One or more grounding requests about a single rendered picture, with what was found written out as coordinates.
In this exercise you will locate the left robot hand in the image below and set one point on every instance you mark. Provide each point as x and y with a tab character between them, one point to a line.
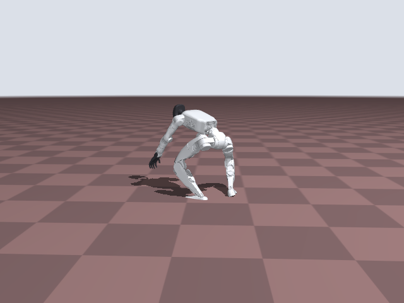
154	160

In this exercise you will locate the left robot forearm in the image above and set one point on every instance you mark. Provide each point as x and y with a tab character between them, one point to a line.
161	147

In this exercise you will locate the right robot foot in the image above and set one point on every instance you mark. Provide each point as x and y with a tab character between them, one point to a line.
231	192

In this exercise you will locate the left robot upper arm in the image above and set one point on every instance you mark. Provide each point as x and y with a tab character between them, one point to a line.
176	122

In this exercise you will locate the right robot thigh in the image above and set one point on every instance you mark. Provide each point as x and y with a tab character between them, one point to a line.
228	152

